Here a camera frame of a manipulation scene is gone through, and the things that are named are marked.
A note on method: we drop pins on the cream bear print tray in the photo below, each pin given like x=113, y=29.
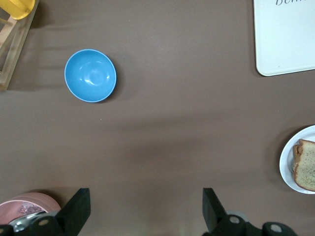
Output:
x=283, y=37

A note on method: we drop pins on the pale pink granules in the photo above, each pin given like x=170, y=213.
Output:
x=29, y=209

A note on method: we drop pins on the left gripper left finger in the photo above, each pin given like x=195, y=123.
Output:
x=73, y=214

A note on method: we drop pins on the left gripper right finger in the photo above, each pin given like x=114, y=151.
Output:
x=211, y=211

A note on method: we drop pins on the yellow mug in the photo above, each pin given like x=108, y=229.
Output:
x=17, y=8

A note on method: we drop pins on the blue bowl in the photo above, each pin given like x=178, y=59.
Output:
x=91, y=76

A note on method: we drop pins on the round white plate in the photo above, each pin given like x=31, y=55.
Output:
x=286, y=172

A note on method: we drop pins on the metal spoon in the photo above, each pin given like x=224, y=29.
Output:
x=22, y=221

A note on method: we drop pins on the wooden mug rack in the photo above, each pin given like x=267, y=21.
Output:
x=17, y=49

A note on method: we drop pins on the pink bowl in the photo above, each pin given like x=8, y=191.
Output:
x=41, y=199

